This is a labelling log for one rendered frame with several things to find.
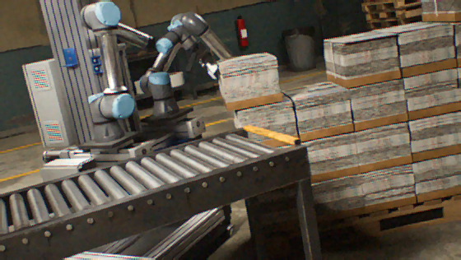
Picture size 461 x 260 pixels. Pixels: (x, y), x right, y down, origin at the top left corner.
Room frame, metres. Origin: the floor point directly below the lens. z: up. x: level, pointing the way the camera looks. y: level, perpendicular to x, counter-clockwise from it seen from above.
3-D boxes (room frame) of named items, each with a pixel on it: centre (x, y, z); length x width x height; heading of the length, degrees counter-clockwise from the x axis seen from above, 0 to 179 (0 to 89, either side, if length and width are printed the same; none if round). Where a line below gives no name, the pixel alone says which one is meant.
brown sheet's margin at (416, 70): (2.91, -1.05, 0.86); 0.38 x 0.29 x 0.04; 4
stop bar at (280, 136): (2.14, -0.16, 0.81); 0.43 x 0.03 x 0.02; 22
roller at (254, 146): (2.12, -0.08, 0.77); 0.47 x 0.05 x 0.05; 22
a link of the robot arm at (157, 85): (3.05, 0.34, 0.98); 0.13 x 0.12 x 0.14; 30
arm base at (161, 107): (3.04, 0.34, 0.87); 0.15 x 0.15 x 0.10
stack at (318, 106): (2.89, -0.62, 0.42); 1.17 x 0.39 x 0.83; 93
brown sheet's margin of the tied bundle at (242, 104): (2.74, -0.14, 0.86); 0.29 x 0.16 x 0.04; 93
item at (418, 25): (2.92, -1.04, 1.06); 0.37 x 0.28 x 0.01; 4
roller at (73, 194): (1.85, 0.58, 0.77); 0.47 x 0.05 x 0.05; 22
